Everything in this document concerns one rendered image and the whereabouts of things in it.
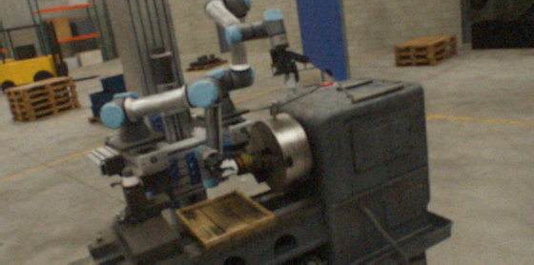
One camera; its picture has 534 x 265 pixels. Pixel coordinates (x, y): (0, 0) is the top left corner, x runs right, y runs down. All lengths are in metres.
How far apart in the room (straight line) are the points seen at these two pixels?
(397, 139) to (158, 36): 1.31
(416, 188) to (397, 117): 0.37
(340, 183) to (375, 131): 0.27
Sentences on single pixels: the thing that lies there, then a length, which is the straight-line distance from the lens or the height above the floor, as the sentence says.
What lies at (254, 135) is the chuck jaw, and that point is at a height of 1.17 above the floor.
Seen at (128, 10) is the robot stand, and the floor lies 1.77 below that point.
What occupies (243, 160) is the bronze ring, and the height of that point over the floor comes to 1.11.
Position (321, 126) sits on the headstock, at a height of 1.20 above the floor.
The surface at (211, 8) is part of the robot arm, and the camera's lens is 2.21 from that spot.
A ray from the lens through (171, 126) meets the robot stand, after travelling 2.41.
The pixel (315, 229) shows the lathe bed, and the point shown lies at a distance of 1.97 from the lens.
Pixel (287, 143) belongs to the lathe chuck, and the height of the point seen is 1.16.
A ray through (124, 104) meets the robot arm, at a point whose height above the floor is 1.37.
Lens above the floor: 1.71
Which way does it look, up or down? 15 degrees down
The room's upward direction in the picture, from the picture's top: 9 degrees counter-clockwise
